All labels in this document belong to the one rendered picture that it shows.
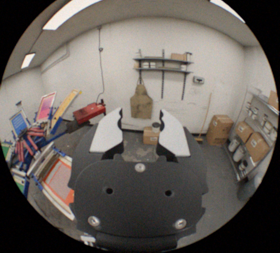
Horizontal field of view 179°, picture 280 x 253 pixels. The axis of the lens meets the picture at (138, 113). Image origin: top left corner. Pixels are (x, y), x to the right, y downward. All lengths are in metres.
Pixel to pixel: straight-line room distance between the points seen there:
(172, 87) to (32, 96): 5.64
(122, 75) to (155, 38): 1.10
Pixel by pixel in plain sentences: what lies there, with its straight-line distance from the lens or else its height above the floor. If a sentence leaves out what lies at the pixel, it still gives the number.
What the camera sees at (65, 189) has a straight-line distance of 1.07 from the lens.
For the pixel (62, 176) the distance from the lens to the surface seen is 1.14.
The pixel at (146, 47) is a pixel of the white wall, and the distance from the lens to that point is 2.01.
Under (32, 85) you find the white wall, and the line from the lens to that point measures 5.37.
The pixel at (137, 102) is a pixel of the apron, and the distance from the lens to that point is 2.09.
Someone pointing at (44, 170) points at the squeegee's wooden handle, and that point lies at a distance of 1.28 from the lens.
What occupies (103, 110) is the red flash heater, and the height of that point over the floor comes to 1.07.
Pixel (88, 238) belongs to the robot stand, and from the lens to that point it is 0.66.
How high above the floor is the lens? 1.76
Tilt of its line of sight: 29 degrees down
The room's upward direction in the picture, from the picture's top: 2 degrees counter-clockwise
